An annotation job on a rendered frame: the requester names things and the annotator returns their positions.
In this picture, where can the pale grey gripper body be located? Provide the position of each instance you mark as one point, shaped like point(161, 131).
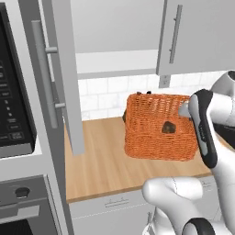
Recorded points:
point(184, 110)

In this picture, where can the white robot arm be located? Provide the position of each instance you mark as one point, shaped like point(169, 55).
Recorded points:
point(180, 195)

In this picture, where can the dark brown bread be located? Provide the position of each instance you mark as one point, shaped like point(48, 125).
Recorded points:
point(168, 127)

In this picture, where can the orange wicker basket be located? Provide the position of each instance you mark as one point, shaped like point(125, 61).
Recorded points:
point(147, 137)

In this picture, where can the grey closed cabinet door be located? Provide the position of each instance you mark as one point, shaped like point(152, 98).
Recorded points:
point(205, 33)

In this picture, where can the grey open cabinet door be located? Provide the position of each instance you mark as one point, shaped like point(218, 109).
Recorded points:
point(65, 61)

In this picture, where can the grey base cabinet door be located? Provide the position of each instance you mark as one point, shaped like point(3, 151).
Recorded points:
point(116, 225)

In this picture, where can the grey tall cabinet housing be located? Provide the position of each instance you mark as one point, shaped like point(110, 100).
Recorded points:
point(56, 171)

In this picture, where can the small dark object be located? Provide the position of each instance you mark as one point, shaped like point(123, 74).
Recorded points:
point(124, 116)

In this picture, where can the grey drawer front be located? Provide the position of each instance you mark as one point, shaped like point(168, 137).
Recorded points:
point(91, 206)

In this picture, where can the black microwave oven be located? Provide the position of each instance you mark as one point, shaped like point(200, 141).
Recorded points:
point(13, 101)

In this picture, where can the black oven knob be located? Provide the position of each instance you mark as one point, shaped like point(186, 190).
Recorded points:
point(22, 192)

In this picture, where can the grey built-in oven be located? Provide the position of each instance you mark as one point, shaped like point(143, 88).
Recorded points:
point(33, 220)

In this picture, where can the grey wall cabinet body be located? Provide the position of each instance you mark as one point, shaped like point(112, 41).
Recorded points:
point(116, 62)

